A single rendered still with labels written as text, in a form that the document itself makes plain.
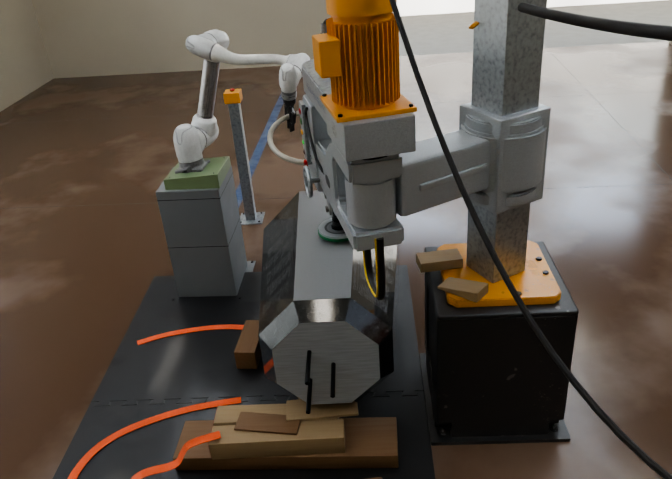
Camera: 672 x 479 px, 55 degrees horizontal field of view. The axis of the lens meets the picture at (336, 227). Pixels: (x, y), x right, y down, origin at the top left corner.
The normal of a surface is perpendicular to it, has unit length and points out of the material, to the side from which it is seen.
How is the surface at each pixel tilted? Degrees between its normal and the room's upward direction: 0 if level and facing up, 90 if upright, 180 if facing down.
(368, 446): 0
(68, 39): 90
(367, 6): 90
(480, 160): 90
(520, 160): 90
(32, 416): 0
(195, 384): 0
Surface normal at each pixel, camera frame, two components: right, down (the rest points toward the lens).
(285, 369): -0.01, 0.48
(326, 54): 0.22, 0.45
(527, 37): 0.48, 0.39
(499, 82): -0.88, 0.28
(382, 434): -0.07, -0.88
